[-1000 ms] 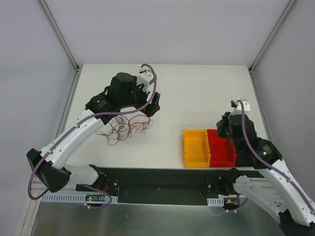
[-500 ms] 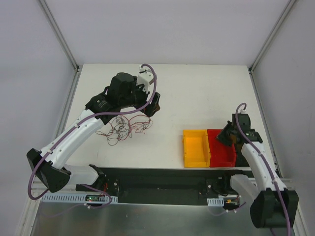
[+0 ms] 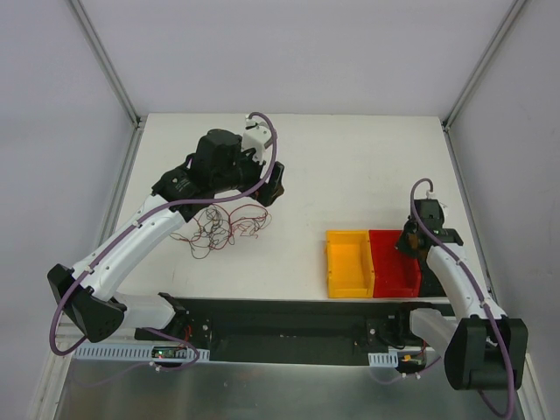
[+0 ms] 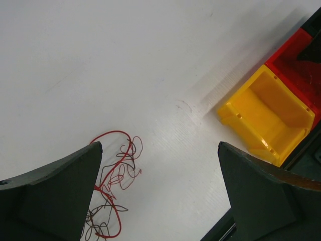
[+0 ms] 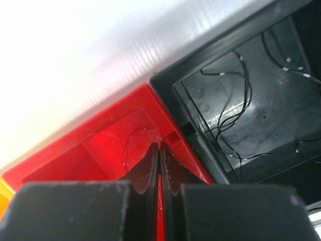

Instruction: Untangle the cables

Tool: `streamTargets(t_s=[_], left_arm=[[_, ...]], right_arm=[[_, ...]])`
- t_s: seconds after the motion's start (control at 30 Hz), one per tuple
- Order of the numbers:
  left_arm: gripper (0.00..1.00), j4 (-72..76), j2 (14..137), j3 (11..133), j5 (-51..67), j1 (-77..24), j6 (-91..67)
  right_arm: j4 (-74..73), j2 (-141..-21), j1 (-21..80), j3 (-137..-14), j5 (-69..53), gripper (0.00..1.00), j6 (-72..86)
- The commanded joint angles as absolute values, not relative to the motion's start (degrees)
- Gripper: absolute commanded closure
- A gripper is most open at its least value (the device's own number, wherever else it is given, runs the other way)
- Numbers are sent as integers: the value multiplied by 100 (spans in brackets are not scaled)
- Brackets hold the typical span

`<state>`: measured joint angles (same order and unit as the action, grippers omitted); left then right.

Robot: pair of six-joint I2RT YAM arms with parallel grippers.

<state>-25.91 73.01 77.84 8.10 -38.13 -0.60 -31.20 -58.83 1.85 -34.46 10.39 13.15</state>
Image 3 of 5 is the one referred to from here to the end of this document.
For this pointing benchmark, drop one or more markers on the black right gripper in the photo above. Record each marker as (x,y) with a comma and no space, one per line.
(411,241)

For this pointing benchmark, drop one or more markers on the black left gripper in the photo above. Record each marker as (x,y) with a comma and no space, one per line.
(266,185)

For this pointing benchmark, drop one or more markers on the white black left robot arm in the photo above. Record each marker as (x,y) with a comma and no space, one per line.
(222,162)

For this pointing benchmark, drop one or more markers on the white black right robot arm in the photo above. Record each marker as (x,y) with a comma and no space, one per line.
(483,349)

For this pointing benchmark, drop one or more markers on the red plastic bin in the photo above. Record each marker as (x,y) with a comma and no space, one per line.
(396,274)

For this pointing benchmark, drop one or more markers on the black plastic bin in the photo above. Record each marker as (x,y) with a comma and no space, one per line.
(430,287)

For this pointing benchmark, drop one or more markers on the yellow plastic bin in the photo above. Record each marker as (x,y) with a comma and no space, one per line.
(350,271)

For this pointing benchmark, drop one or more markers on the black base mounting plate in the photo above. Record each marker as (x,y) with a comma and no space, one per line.
(338,333)

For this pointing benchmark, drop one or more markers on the metal front panel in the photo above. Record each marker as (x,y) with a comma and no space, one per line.
(118,390)

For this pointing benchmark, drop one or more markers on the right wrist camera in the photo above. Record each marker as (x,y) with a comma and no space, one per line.
(443,210)

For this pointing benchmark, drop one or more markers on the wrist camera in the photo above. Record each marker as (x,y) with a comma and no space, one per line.
(443,210)
(257,136)

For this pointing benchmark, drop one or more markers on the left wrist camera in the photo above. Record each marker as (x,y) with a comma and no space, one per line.
(257,136)

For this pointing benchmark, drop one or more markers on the right white cable duct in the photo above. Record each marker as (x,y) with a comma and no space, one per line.
(383,360)

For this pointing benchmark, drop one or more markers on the white cable duct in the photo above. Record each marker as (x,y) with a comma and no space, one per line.
(383,360)
(137,353)

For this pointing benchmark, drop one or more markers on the left aluminium frame post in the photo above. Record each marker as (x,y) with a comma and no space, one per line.
(103,60)

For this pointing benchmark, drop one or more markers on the aluminium frame post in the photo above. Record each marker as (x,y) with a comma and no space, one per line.
(103,60)
(486,59)

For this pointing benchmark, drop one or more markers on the right aluminium frame post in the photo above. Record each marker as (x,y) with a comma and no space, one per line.
(486,59)

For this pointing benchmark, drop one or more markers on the left white cable duct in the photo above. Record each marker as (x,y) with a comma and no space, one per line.
(137,353)

